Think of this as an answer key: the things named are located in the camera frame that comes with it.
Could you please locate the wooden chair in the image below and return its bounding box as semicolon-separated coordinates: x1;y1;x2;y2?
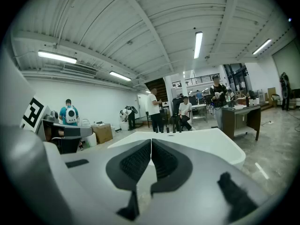
271;93;282;108

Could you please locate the white bucket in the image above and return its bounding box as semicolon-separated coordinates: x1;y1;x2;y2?
85;132;98;148

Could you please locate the long ceiling light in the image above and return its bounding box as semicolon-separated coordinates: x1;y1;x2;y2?
37;50;78;65
193;31;203;60
252;38;272;55
109;70;132;82

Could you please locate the black balcony railing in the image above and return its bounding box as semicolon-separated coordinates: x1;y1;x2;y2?
172;73;221;87

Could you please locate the black office chair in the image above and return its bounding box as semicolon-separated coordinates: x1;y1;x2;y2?
172;97;186;132

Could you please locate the white air conditioner unit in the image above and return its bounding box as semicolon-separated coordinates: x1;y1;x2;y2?
62;63;98;77

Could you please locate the white backpack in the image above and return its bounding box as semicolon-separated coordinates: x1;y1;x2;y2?
65;106;78;124

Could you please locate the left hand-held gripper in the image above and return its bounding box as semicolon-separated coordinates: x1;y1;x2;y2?
0;48;94;155

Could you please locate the metal frame table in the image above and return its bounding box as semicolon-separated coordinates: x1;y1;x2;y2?
191;103;208;123

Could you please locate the brown cardboard box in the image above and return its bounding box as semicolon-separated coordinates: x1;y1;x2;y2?
91;123;114;145

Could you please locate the white sink basin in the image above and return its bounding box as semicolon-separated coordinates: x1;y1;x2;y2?
107;127;246;171

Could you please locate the dark brown desk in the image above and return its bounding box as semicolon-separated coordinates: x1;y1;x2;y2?
221;104;262;142

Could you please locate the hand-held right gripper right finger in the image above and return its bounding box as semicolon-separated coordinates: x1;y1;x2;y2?
140;138;270;225

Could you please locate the dark wooden staircase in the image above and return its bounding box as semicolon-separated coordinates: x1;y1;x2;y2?
144;77;168;103

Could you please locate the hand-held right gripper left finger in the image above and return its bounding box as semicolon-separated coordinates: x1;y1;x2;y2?
43;138;153;225

